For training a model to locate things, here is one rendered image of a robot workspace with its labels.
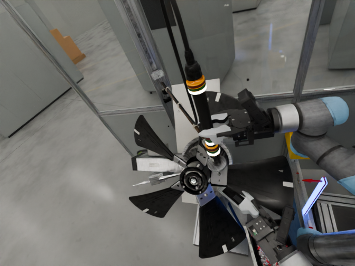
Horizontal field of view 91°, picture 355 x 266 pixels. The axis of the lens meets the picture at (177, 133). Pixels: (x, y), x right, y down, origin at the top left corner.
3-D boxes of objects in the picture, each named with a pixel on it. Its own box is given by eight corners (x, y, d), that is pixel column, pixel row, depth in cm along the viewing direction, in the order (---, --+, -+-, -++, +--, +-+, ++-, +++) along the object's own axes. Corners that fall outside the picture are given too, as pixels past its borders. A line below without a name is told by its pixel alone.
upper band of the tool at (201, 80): (186, 89, 43) (183, 79, 41) (201, 82, 43) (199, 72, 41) (193, 97, 40) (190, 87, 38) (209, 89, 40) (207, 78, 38)
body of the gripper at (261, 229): (243, 222, 55) (272, 264, 47) (265, 207, 56) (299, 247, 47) (245, 227, 61) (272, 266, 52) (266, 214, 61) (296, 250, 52)
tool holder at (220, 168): (202, 158, 69) (196, 143, 62) (217, 149, 69) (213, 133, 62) (213, 175, 62) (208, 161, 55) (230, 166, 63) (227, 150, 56)
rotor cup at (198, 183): (180, 160, 83) (170, 169, 71) (208, 151, 77) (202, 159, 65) (192, 188, 83) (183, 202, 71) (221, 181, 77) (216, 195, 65)
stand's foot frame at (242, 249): (202, 182, 199) (201, 179, 193) (245, 186, 182) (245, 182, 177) (194, 245, 160) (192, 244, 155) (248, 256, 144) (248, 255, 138)
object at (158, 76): (155, 84, 110) (149, 72, 104) (164, 79, 110) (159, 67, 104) (159, 91, 102) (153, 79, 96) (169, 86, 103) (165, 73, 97)
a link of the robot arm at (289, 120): (301, 116, 42) (288, 96, 47) (280, 120, 43) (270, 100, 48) (295, 136, 47) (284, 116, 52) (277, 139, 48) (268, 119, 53)
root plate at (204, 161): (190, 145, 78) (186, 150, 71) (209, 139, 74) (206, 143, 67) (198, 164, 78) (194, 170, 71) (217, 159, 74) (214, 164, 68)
